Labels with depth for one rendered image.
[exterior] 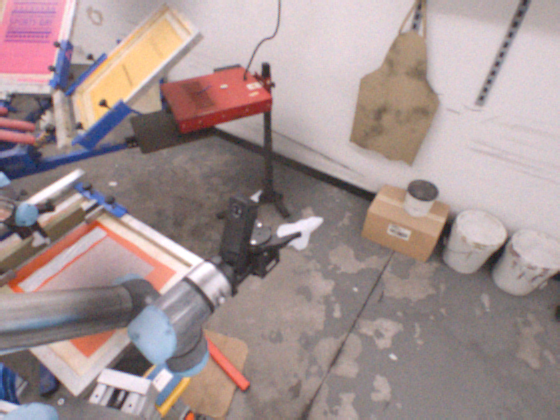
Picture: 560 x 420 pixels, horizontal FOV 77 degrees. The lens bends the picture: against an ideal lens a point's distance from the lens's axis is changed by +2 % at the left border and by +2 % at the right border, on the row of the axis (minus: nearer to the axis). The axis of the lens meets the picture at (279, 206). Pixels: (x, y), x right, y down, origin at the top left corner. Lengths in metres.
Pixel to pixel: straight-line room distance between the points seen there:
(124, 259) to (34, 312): 1.05
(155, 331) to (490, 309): 2.48
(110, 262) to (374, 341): 1.60
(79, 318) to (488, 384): 2.28
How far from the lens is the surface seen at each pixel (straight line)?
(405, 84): 2.45
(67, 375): 1.40
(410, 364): 2.42
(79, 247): 1.73
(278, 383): 2.26
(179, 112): 2.12
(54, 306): 0.59
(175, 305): 0.55
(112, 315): 0.65
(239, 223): 0.56
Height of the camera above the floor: 2.16
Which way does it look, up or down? 46 degrees down
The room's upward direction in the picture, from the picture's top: straight up
